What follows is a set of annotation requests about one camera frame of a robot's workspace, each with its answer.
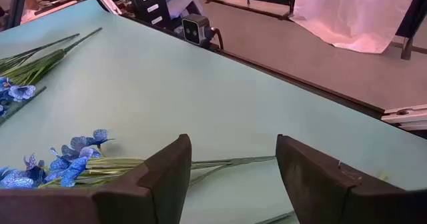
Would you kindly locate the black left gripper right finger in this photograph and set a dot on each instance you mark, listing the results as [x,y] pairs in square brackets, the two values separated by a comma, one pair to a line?
[317,190]

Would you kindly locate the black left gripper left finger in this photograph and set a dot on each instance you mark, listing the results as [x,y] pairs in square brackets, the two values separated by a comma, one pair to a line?
[150,197]

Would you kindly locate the blue artificial flower stem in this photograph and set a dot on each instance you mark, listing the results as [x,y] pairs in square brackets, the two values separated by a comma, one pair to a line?
[73,168]
[33,71]

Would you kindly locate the green table mat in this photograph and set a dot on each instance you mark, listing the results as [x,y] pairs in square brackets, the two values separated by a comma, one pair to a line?
[200,100]

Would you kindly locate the white backdrop cloth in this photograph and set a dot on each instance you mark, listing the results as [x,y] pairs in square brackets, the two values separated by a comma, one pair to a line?
[350,14]

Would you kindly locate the black labelled drawer unit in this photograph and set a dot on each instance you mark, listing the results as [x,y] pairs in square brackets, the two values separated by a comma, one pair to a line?
[151,12]

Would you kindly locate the person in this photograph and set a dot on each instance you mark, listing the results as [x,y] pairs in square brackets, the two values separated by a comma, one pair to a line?
[180,0]

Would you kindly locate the silver aluminium frame rail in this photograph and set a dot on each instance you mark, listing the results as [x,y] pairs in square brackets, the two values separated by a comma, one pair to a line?
[405,115]

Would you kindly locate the grey table-level camera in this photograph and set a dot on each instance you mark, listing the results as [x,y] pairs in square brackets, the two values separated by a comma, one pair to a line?
[195,29]

